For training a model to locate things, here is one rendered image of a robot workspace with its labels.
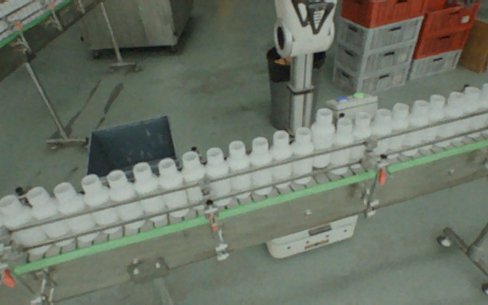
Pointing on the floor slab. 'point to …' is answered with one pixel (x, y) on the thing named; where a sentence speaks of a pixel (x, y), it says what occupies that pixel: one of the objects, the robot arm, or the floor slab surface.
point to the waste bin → (278, 96)
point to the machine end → (135, 23)
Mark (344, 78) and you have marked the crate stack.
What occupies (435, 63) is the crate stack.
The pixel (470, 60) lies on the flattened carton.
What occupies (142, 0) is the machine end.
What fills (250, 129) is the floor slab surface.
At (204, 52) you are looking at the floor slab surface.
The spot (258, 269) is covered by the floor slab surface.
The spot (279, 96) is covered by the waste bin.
